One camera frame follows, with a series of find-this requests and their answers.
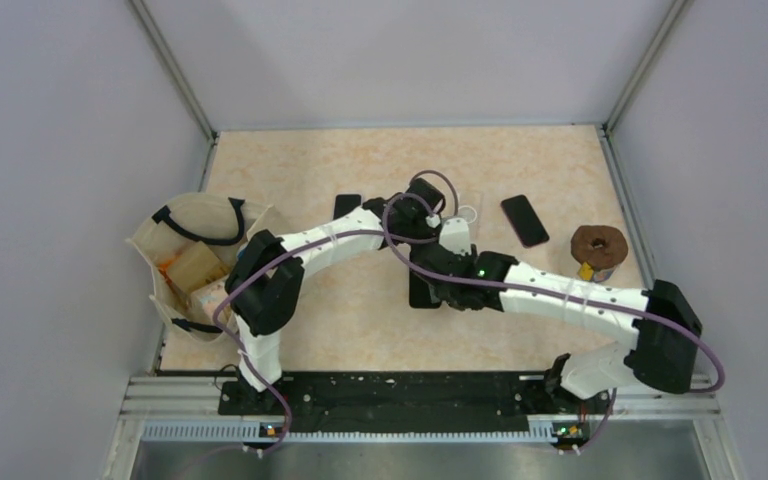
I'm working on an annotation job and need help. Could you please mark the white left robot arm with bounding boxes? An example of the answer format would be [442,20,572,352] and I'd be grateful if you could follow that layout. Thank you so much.
[225,176,446,414]

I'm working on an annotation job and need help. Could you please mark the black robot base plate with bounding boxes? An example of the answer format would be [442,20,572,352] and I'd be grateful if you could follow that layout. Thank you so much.
[218,371,609,434]

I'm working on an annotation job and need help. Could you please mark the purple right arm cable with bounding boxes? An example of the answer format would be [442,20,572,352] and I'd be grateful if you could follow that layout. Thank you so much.
[381,193,726,455]

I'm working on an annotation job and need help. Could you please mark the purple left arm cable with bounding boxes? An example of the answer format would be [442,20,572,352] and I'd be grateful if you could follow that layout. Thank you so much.
[211,170,459,458]

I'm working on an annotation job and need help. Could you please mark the beige tote bag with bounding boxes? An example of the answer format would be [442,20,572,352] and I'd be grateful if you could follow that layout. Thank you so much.
[127,193,290,343]

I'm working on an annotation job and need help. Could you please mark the black iphone with apple logo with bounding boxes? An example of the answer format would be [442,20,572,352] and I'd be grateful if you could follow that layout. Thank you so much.
[332,193,363,220]

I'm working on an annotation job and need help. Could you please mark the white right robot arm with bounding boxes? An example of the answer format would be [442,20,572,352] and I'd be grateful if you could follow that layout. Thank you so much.
[409,220,701,412]

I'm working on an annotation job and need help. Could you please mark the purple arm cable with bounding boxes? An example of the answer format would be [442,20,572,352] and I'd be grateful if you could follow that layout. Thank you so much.
[211,170,459,458]
[381,193,726,455]

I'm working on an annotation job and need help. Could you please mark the black phone case with camera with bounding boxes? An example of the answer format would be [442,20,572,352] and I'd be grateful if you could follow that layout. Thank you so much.
[408,270,442,310]

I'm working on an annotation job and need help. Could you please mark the aluminium frame rail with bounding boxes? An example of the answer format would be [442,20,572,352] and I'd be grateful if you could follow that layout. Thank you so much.
[120,372,720,447]

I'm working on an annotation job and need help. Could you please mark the clear magsafe phone case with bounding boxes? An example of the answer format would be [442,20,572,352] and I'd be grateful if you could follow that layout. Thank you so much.
[455,190,483,242]

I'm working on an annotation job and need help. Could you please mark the purple edged smartphone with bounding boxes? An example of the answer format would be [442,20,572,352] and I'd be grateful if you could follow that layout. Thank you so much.
[500,194,550,248]

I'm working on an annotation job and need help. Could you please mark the brown donut on cup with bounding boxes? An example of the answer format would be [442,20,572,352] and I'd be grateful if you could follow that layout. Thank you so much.
[570,225,629,283]

